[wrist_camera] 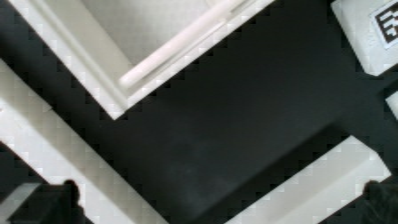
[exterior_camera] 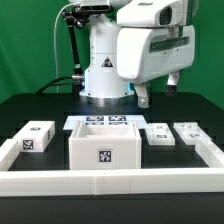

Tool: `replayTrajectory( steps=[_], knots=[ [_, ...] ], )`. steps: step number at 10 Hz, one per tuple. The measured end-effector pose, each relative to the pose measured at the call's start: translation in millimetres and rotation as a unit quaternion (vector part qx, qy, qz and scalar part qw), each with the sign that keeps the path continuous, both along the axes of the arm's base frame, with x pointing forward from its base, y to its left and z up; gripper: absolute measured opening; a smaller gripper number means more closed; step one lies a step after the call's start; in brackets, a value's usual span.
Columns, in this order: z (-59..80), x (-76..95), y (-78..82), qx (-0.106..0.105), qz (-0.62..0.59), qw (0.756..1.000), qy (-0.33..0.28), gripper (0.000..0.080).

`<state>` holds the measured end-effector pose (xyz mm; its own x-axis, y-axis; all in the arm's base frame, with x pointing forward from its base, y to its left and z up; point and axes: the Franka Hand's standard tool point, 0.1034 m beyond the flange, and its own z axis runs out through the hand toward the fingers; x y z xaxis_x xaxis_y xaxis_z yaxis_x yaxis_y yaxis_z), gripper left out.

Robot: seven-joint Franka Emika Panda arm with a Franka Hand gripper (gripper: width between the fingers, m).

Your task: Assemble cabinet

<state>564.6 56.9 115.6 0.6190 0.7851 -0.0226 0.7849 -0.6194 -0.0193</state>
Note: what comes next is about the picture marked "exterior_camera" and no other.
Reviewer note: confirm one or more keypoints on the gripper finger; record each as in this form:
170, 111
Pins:
141, 91
172, 83

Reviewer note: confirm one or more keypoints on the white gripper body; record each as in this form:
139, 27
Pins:
145, 54

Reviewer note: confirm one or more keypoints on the white door panel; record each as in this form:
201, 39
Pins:
159, 134
189, 132

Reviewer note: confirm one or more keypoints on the white cabinet body box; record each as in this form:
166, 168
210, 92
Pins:
94, 147

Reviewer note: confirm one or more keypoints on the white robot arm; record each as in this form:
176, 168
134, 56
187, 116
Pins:
103, 85

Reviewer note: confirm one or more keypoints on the white cabinet top block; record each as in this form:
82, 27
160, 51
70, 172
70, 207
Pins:
35, 136

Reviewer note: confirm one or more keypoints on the white marker base plate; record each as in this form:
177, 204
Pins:
105, 120

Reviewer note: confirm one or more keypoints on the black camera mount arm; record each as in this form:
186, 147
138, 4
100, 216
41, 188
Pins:
75, 36

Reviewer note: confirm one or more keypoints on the white U-shaped frame wall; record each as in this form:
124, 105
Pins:
109, 182

